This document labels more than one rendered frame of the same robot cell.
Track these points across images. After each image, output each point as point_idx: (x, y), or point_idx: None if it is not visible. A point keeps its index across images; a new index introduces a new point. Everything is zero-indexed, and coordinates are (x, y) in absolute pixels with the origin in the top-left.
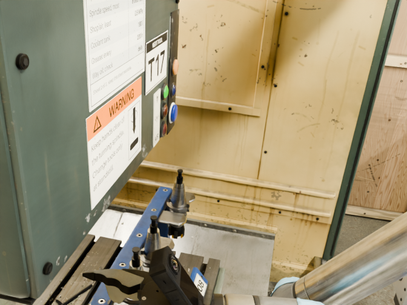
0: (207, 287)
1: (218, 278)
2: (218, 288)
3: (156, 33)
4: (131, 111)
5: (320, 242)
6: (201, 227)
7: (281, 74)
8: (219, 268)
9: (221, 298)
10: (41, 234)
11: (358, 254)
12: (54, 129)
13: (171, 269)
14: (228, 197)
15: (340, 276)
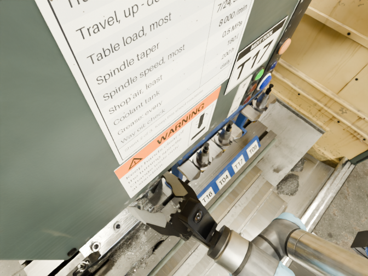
0: (258, 149)
1: (269, 144)
2: (266, 150)
3: (264, 30)
4: (196, 119)
5: (355, 151)
6: (279, 103)
7: None
8: (274, 138)
9: (226, 238)
10: (58, 249)
11: (350, 271)
12: (52, 212)
13: (193, 221)
14: (306, 96)
15: (325, 266)
